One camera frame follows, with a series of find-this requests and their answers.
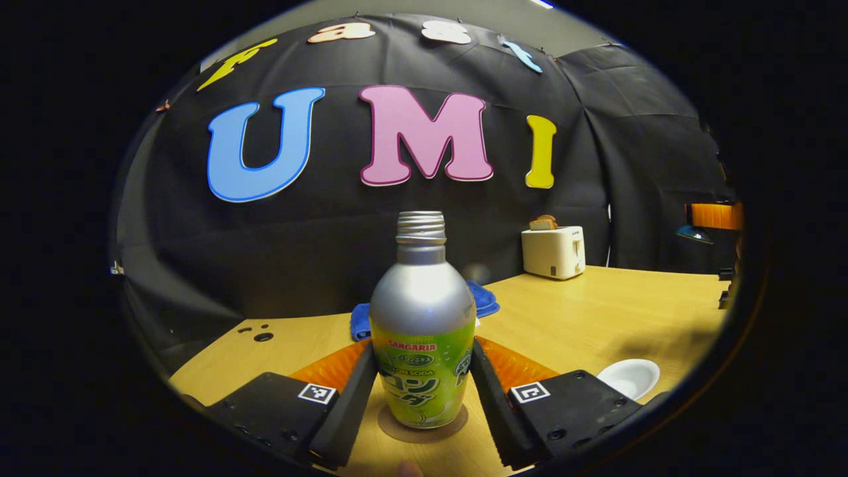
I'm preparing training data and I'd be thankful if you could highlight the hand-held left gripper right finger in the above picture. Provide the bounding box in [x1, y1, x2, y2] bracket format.
[468, 335, 645, 471]

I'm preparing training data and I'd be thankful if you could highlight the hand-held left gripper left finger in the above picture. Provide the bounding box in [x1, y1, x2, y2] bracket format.
[204, 338, 380, 471]

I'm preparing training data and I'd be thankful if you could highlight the round brown coaster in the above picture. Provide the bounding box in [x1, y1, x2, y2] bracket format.
[377, 403, 470, 444]

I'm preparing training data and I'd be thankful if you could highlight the silver green label water bottle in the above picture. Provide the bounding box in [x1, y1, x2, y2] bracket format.
[369, 211, 476, 429]

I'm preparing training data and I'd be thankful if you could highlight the white teacup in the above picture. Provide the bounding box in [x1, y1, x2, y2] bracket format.
[596, 358, 662, 402]

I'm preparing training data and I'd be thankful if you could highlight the blue folded towel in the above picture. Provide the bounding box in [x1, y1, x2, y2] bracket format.
[349, 279, 502, 343]

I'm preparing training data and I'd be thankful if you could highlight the black backdrop cloth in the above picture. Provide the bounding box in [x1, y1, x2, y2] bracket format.
[109, 12, 737, 377]

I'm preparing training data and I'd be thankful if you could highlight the white toaster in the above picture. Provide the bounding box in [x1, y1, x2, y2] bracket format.
[521, 225, 587, 281]

